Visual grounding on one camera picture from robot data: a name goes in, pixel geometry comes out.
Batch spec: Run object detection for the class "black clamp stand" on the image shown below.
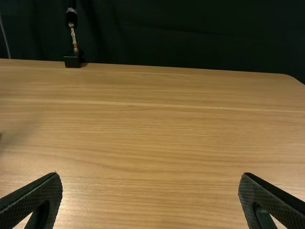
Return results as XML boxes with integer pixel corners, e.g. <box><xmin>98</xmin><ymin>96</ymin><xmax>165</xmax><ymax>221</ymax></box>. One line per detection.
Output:
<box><xmin>63</xmin><ymin>0</ymin><xmax>85</xmax><ymax>69</ymax></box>

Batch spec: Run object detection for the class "thin grey cable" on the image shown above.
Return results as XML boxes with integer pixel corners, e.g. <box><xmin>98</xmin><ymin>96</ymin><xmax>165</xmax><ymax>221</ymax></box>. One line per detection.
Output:
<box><xmin>0</xmin><ymin>15</ymin><xmax>12</xmax><ymax>60</ymax></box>

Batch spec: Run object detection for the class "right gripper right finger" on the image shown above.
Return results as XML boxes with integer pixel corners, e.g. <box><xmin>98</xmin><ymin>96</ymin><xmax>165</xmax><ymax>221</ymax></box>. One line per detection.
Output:
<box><xmin>238</xmin><ymin>172</ymin><xmax>305</xmax><ymax>229</ymax></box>

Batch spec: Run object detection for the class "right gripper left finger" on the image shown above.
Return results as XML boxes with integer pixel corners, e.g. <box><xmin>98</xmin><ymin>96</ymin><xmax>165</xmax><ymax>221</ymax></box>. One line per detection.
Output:
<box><xmin>0</xmin><ymin>172</ymin><xmax>63</xmax><ymax>229</ymax></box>

